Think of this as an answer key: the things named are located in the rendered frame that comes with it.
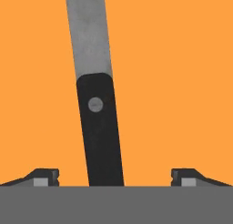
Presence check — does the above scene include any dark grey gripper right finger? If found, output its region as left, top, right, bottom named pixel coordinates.
left=170, top=168, right=233, bottom=188

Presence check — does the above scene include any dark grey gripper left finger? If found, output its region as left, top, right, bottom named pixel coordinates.
left=0, top=168, right=60, bottom=188

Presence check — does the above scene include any orange cutting board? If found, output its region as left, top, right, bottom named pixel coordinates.
left=0, top=0, right=233, bottom=188

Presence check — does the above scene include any black-handled knife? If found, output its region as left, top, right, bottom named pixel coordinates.
left=64, top=0, right=126, bottom=188

